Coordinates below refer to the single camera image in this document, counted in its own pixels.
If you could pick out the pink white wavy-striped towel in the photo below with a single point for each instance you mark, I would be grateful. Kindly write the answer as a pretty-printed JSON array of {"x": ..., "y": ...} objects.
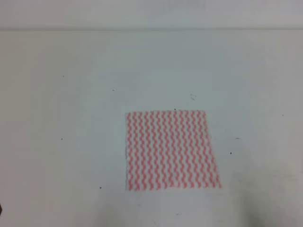
[{"x": 169, "y": 149}]

